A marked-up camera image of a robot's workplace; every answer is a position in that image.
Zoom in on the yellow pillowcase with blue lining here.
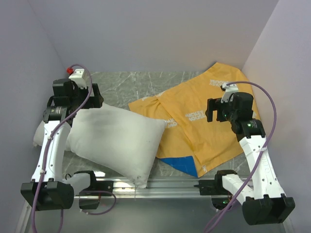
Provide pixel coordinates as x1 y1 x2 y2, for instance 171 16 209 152
128 63 248 177

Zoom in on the white pillow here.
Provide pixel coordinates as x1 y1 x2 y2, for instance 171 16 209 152
34 104 166 188

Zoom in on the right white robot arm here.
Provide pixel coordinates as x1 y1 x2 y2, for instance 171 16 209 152
206 92 295 225

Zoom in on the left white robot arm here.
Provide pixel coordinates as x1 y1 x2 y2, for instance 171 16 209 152
20 79 104 211

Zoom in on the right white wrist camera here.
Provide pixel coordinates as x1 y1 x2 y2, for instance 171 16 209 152
221 83 239 103

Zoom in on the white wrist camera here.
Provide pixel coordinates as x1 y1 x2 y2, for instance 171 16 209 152
67 67 87 89
221 83 239 103

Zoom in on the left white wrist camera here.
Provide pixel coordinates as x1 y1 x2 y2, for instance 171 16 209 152
67 67 87 89

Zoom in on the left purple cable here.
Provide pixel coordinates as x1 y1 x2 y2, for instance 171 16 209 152
30 64 117 233

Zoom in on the purple cable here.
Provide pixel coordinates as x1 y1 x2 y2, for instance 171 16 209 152
30 64 117 233
203 81 277 233

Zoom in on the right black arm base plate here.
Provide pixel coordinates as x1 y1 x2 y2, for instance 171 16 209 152
193 180 219 196

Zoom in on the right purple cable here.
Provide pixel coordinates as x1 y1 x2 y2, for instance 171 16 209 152
203 81 277 233

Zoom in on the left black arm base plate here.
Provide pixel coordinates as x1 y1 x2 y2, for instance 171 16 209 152
85 180 114 197

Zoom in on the aluminium mounting rail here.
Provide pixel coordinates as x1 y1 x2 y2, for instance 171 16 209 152
14 176 294 233

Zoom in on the black box under rail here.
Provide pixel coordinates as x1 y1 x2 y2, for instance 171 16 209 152
78 197 100 210

